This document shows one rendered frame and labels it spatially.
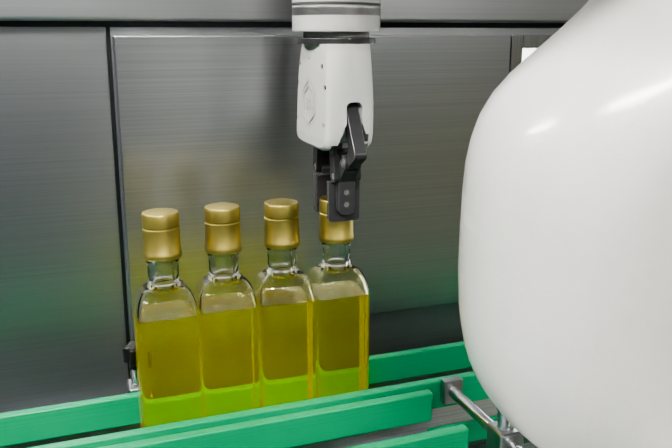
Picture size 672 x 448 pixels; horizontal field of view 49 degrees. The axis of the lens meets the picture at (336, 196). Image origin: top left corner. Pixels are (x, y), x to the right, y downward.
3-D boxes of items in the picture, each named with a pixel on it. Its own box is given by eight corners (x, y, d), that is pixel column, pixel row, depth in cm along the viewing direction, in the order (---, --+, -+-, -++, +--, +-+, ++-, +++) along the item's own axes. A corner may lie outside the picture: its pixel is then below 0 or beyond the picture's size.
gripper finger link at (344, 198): (326, 153, 71) (326, 220, 72) (337, 158, 68) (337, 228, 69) (357, 151, 72) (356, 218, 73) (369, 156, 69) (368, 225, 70)
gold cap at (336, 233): (346, 233, 77) (346, 192, 76) (358, 242, 74) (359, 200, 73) (314, 236, 76) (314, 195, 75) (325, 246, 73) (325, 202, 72)
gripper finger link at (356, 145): (336, 80, 69) (326, 126, 73) (361, 132, 64) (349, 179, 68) (348, 80, 70) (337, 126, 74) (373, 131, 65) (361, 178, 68)
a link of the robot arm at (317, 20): (280, 6, 73) (280, 37, 73) (307, 3, 65) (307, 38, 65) (359, 7, 75) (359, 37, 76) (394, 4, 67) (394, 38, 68)
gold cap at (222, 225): (237, 243, 74) (235, 200, 73) (245, 253, 70) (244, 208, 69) (201, 247, 72) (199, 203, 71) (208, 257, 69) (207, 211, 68)
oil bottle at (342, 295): (351, 433, 83) (352, 252, 79) (370, 460, 78) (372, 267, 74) (304, 442, 82) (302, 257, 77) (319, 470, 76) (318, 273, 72)
